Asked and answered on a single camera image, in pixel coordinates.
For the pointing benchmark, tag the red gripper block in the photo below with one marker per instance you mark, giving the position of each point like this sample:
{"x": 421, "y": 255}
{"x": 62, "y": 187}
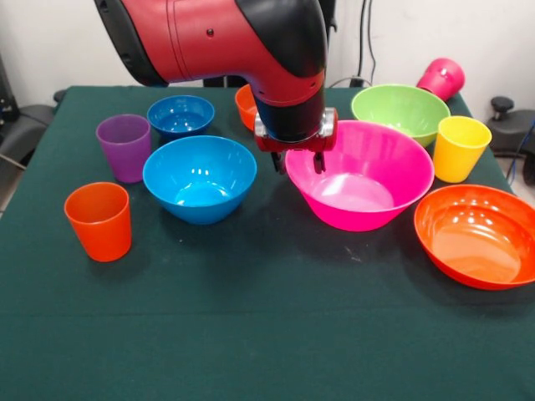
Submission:
{"x": 301, "y": 147}

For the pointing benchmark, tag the large pink bowl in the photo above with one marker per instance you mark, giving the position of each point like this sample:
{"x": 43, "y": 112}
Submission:
{"x": 363, "y": 184}

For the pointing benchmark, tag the green bowl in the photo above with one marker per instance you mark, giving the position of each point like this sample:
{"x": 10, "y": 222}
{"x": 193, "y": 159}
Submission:
{"x": 399, "y": 110}

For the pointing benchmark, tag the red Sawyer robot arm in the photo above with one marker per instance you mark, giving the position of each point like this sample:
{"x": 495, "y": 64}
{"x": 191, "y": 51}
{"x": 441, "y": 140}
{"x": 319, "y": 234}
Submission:
{"x": 217, "y": 37}

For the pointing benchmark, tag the small orange bowl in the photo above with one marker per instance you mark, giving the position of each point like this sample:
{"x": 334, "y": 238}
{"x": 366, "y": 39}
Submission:
{"x": 246, "y": 108}

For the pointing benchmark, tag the light blue bowl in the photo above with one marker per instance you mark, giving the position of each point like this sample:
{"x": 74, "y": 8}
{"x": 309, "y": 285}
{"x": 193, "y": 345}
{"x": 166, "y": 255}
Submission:
{"x": 196, "y": 184}

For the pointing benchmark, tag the small dark blue bowl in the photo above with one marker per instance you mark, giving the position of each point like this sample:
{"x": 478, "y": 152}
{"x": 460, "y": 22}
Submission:
{"x": 179, "y": 115}

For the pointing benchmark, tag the dark green table cloth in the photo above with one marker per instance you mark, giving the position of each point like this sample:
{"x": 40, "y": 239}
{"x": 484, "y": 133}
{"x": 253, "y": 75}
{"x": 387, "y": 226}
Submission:
{"x": 267, "y": 313}

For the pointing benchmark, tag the yellow cup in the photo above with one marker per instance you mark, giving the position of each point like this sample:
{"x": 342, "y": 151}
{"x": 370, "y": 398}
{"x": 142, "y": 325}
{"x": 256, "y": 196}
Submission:
{"x": 460, "y": 154}

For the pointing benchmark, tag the pink cup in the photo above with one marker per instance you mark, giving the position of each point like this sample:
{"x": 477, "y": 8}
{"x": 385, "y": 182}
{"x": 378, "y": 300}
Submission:
{"x": 443, "y": 79}

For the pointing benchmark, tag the purple cup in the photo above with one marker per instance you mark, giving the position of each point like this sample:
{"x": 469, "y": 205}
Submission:
{"x": 125, "y": 154}

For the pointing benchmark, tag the large shallow orange bowl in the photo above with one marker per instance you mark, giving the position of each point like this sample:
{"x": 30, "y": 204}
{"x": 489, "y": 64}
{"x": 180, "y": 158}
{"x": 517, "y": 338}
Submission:
{"x": 472, "y": 238}

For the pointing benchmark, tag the orange cup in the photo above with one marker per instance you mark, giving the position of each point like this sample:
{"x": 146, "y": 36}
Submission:
{"x": 100, "y": 225}

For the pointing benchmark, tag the black pedestal leg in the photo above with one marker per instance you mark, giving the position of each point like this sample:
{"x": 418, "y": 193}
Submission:
{"x": 510, "y": 133}
{"x": 25, "y": 125}

